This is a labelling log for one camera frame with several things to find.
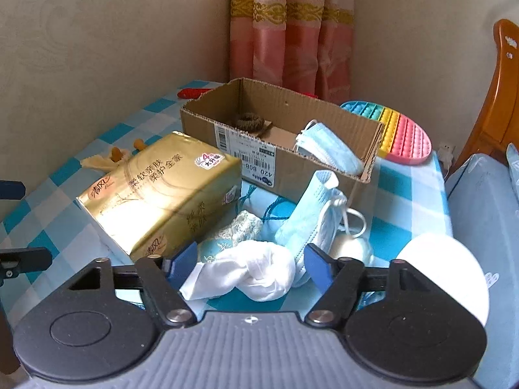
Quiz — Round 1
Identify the brown hair scrunchie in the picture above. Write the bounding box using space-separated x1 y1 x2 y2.
233 112 266 131

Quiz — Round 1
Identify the pink curtain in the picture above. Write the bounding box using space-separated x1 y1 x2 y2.
229 0 356 104

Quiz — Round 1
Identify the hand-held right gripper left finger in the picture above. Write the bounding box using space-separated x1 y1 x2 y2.
67 242 199 329

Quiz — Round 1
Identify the clear jar with white lid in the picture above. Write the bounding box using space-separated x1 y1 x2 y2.
395 233 489 327

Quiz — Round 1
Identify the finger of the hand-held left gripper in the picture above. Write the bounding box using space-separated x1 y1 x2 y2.
0 247 53 280
0 182 26 200

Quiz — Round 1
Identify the blue face mask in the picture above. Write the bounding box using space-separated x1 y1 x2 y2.
276 170 368 288
294 119 366 177

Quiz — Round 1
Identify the gold tissue pack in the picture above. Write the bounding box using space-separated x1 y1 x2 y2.
76 131 243 266

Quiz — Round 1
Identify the blue checkered tablecloth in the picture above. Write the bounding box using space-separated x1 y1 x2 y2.
0 80 455 333

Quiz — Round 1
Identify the light blue corded cloth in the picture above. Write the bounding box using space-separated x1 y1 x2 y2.
237 184 301 236

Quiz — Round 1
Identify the white and blue pig toy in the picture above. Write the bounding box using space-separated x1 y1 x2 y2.
330 233 374 264

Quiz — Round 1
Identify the rainbow pop bubble toy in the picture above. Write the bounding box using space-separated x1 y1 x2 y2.
340 99 434 166

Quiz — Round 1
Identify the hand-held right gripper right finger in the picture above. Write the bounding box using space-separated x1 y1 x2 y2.
304 243 442 327

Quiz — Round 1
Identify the white lace cloth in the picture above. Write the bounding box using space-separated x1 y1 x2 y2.
199 210 264 264

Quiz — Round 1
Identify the white wall socket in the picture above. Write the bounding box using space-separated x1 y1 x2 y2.
438 142 455 171

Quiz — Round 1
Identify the cardboard box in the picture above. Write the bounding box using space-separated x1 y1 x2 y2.
179 77 386 207

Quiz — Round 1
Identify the yellow cloth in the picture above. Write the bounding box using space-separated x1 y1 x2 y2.
80 140 149 171

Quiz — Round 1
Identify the blue-grey quilt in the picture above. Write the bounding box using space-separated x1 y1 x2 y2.
444 152 519 389

